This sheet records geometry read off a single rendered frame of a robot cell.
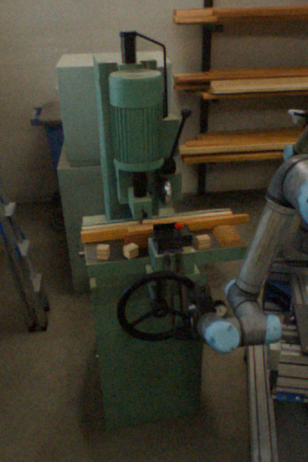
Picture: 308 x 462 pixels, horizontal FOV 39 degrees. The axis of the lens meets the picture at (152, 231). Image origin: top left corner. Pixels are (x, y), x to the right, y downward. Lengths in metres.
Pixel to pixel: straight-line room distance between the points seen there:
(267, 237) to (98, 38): 2.90
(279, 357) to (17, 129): 3.10
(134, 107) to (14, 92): 2.56
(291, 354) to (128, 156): 0.82
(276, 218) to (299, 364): 0.55
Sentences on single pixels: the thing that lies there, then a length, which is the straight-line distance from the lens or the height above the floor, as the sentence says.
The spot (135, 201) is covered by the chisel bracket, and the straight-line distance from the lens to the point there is 1.59.
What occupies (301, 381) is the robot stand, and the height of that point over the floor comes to 0.65.
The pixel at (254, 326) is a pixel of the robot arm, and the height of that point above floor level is 1.01.
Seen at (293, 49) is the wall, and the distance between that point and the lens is 4.11.
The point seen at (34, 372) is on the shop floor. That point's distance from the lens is 2.48.
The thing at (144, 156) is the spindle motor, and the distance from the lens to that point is 1.49.
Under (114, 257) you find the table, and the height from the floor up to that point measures 0.90.
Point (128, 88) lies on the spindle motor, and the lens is 1.43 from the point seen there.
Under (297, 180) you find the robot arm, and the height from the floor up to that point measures 1.38.
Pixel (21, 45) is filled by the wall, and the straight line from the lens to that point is 3.85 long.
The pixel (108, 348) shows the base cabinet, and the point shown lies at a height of 0.49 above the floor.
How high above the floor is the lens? 1.75
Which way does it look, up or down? 29 degrees down
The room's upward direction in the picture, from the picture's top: 1 degrees counter-clockwise
